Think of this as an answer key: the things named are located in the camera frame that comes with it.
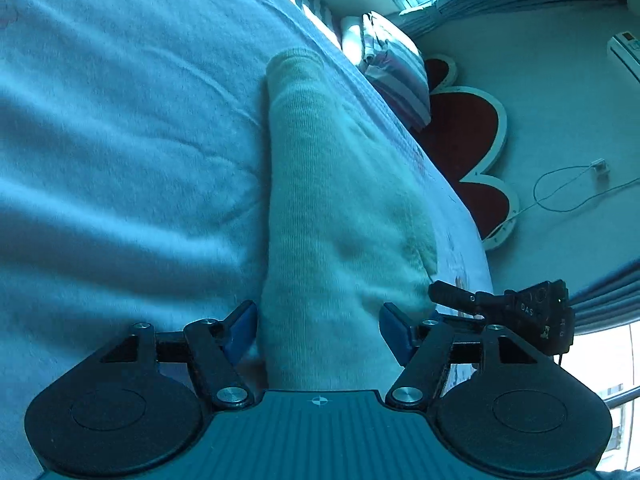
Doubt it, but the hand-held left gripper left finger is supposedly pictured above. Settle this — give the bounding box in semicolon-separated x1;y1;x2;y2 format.
100;300;259;410

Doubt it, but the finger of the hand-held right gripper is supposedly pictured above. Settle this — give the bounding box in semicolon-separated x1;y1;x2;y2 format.
428;281;483;319

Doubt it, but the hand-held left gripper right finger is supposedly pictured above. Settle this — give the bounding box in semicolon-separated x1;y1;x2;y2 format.
378;302;544;410

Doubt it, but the cream knitted sweater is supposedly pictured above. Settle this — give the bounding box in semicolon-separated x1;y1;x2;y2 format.
256;47;442;392

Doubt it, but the tall side window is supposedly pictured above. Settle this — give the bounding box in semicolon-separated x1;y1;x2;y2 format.
570;322;640;472

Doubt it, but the red heart-shaped headboard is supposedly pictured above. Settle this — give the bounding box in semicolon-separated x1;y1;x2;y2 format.
410;54;522;254

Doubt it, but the white bed blanket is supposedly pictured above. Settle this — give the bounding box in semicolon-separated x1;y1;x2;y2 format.
0;0;497;480

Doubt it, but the folded striped quilt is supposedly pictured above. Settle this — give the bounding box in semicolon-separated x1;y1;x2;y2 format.
340;10;433;132

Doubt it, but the white air conditioner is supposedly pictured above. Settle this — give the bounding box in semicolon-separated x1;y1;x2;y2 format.
606;31;640;84

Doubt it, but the striped bed sheet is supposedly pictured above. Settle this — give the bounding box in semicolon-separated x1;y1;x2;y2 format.
255;0;347;47

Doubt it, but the white charging cable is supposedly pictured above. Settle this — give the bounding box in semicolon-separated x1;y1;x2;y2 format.
487;160;640;242

